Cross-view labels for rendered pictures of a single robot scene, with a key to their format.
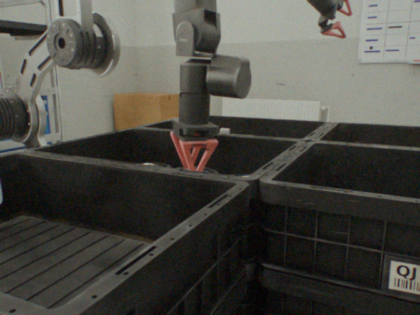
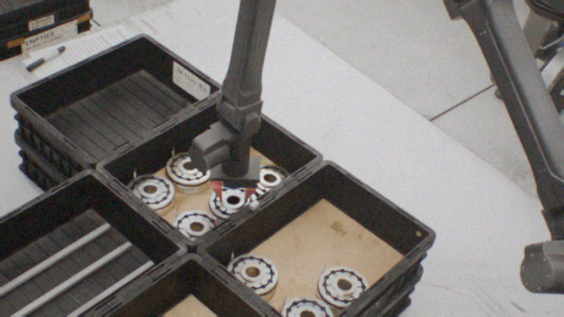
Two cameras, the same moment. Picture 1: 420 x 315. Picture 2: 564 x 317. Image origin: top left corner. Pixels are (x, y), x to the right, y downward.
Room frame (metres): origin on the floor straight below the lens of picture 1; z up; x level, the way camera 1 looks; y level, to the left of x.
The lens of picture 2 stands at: (1.03, -1.20, 2.14)
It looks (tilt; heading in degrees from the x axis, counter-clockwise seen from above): 42 degrees down; 100
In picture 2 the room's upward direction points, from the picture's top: 9 degrees clockwise
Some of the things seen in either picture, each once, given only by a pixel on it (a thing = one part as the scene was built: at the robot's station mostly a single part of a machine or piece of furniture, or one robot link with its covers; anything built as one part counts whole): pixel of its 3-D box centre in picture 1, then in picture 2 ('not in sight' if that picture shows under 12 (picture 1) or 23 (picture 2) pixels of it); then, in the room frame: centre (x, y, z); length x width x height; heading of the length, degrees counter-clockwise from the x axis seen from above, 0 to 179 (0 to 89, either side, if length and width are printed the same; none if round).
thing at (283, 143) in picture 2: (174, 180); (211, 182); (0.66, 0.06, 0.87); 0.40 x 0.30 x 0.11; 64
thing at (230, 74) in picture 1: (217, 60); (222, 136); (0.70, -0.02, 1.07); 0.11 x 0.09 x 0.12; 58
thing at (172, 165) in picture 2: not in sight; (189, 168); (0.60, 0.09, 0.86); 0.10 x 0.10 x 0.01
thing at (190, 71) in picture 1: (198, 79); (233, 140); (0.71, 0.02, 1.04); 0.07 x 0.06 x 0.07; 58
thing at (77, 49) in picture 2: not in sight; (92, 58); (0.14, 0.56, 0.70); 0.33 x 0.23 x 0.01; 58
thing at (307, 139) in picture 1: (237, 129); (319, 245); (0.93, -0.07, 0.92); 0.40 x 0.30 x 0.02; 64
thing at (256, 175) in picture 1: (173, 152); (212, 165); (0.66, 0.06, 0.92); 0.40 x 0.30 x 0.02; 64
